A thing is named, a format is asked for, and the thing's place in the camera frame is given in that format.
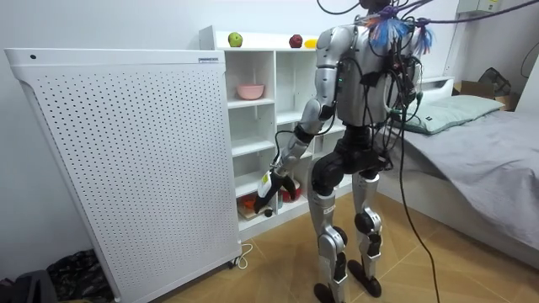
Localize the black wall cable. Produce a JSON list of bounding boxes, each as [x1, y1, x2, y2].
[[520, 39, 539, 80]]

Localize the cardboard box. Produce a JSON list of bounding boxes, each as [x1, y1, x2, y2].
[[451, 79, 521, 113]]

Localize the robot body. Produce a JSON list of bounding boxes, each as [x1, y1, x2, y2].
[[328, 0, 424, 178]]

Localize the white power cable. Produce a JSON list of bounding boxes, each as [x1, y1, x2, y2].
[[232, 242, 254, 271]]

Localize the green pillow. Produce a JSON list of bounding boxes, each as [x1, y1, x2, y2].
[[392, 93, 505, 136]]

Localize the robot legs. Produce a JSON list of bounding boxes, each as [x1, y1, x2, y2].
[[306, 147, 384, 303]]

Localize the red bowl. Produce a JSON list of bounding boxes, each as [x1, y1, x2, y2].
[[279, 180, 302, 204]]

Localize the black plastic bag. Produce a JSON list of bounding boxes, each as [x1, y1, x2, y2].
[[45, 248, 115, 303]]

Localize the pink bowl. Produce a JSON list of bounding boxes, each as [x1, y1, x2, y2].
[[236, 82, 266, 101]]

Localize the grey bed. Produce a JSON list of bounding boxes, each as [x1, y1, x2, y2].
[[377, 75, 539, 271]]

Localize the grey wall box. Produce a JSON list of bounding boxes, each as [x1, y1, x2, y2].
[[456, 0, 503, 16]]

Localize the white perforated air purifier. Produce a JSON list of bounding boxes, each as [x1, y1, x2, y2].
[[3, 47, 243, 303]]

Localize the cable bundle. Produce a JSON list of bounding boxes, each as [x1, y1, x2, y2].
[[316, 0, 539, 56]]

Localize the black floor cable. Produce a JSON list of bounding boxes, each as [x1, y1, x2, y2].
[[397, 107, 441, 303]]

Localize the white shelf unit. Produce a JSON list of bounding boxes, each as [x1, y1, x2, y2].
[[198, 24, 355, 243]]

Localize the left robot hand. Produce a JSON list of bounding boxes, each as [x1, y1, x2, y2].
[[252, 169, 298, 214]]

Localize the wooden board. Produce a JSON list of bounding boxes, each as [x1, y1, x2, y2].
[[237, 197, 275, 222]]

